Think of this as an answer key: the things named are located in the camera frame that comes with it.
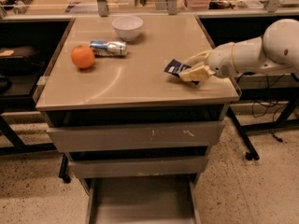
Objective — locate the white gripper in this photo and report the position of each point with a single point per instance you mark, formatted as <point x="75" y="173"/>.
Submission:
<point x="220" y="62"/>

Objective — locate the dark blue rxbar wrapper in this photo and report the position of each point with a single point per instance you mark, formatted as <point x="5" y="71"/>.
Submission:
<point x="174" y="68"/>

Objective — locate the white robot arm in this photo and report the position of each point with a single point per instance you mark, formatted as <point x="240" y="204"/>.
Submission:
<point x="275" y="52"/>

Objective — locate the top grey drawer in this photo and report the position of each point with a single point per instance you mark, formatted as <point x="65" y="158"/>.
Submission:
<point x="136" y="136"/>

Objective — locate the middle grey drawer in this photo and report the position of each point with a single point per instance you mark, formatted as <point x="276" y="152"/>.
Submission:
<point x="139" y="167"/>

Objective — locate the grey drawer cabinet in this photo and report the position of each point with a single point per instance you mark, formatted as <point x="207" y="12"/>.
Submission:
<point x="134" y="90"/>

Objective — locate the open bottom grey drawer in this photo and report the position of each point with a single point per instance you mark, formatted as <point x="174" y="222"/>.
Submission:
<point x="164" y="199"/>

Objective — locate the white ceramic bowl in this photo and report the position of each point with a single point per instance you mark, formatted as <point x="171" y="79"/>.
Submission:
<point x="128" y="28"/>

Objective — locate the blue silver drink can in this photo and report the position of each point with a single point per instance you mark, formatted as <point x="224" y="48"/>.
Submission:
<point x="108" y="48"/>

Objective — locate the orange fruit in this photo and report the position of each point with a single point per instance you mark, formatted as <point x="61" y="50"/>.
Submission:
<point x="82" y="57"/>

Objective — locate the black frame with caster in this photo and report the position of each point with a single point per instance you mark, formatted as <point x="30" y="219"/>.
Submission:
<point x="282" y="122"/>

